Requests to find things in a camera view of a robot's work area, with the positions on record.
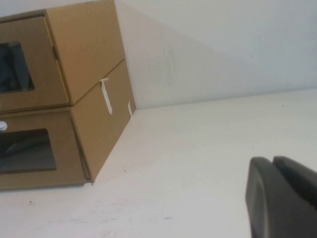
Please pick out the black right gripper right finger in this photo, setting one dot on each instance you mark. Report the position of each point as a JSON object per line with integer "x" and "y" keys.
{"x": 299, "y": 171}

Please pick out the short white tape strip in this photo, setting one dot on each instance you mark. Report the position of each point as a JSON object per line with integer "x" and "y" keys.
{"x": 129, "y": 109}

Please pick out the brown cardboard shoe box sleeve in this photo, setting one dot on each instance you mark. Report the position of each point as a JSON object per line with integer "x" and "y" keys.
{"x": 86, "y": 49}
{"x": 104, "y": 138}

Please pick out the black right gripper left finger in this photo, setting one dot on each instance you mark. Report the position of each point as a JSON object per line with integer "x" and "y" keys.
{"x": 270, "y": 203}

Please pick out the white plastic pull tab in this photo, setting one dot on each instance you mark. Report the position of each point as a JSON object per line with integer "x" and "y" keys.
{"x": 3, "y": 125}

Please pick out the brown windowed shoe box drawer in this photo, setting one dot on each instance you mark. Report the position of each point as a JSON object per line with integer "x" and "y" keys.
{"x": 47, "y": 81}
{"x": 67, "y": 161}

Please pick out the long white tape strip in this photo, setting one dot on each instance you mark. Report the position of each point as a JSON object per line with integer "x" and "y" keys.
{"x": 107, "y": 96}

